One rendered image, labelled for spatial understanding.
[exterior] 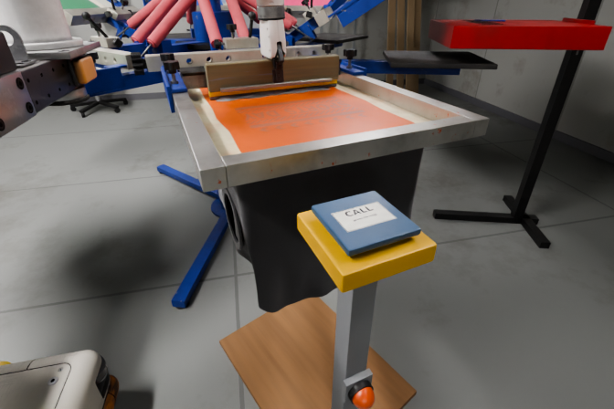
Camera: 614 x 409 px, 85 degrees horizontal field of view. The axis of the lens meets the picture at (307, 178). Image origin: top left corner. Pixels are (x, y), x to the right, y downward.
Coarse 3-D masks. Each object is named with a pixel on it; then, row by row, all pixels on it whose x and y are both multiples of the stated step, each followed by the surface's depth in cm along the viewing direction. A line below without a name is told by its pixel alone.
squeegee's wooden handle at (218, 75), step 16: (208, 64) 91; (224, 64) 92; (240, 64) 94; (256, 64) 95; (272, 64) 97; (288, 64) 99; (304, 64) 101; (320, 64) 103; (336, 64) 105; (208, 80) 92; (224, 80) 94; (240, 80) 96; (256, 80) 97; (272, 80) 99; (288, 80) 101
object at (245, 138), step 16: (208, 96) 100; (272, 96) 100; (224, 112) 86; (240, 128) 75; (304, 128) 75; (320, 128) 75; (240, 144) 67; (256, 144) 67; (272, 144) 67; (288, 144) 67
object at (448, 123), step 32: (384, 96) 95; (416, 96) 85; (192, 128) 65; (416, 128) 64; (448, 128) 66; (480, 128) 70; (224, 160) 52; (256, 160) 52; (288, 160) 54; (320, 160) 57; (352, 160) 60
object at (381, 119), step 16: (288, 96) 100; (304, 96) 100; (320, 96) 100; (336, 96) 99; (352, 96) 99; (368, 112) 85; (384, 112) 85; (336, 128) 75; (352, 128) 75; (368, 128) 75; (384, 128) 75
